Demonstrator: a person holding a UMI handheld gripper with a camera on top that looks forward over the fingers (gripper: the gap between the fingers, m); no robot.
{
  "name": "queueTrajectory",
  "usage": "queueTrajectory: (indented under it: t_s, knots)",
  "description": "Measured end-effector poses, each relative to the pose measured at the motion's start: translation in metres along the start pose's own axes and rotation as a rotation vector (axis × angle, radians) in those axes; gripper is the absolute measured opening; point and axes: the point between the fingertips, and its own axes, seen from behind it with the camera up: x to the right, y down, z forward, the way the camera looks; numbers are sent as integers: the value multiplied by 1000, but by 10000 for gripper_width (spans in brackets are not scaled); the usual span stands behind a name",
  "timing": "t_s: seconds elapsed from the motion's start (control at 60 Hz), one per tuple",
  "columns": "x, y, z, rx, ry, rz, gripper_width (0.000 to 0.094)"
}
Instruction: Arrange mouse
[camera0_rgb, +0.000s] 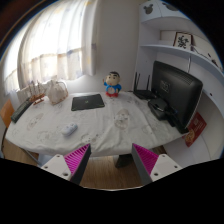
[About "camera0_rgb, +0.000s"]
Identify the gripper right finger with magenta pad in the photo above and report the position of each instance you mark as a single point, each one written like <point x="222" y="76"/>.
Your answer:
<point x="152" y="167"/>

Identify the white wall shelf unit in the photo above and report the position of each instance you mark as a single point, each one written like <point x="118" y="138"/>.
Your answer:
<point x="158" y="24"/>

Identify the white drawstring bag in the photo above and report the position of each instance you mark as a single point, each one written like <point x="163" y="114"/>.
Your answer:
<point x="56" y="91"/>

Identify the white sheer curtain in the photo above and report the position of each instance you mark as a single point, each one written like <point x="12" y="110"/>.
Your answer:
<point x="57" y="43"/>

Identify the cartoon boy figurine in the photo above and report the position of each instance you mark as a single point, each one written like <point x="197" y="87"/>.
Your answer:
<point x="111" y="82"/>

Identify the red box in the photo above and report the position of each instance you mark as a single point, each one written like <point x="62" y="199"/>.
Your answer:
<point x="196" y="127"/>

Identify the white patterned tablecloth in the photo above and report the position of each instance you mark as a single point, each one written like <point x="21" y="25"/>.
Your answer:
<point x="111" y="130"/>

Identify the white computer mouse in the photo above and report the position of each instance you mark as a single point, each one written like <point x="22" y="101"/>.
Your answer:
<point x="69" y="129"/>

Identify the black keyboard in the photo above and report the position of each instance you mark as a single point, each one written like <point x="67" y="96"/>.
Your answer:
<point x="20" y="110"/>

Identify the wooden model ship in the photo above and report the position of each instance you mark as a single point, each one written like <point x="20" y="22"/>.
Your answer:
<point x="36" y="94"/>

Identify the black wifi router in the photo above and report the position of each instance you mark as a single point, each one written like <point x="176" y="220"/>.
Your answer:
<point x="142" y="94"/>

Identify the orange wooden chair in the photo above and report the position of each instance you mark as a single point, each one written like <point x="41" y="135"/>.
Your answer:
<point x="6" y="112"/>

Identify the black mouse pad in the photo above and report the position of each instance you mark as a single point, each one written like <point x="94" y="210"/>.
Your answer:
<point x="87" y="102"/>

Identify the framed calligraphy picture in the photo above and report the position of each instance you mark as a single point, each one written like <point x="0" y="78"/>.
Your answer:
<point x="183" y="40"/>

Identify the black computer monitor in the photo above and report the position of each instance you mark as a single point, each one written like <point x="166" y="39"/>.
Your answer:
<point x="177" y="95"/>

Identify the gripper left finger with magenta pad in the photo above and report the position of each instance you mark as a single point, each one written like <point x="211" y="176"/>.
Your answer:
<point x="70" y="167"/>

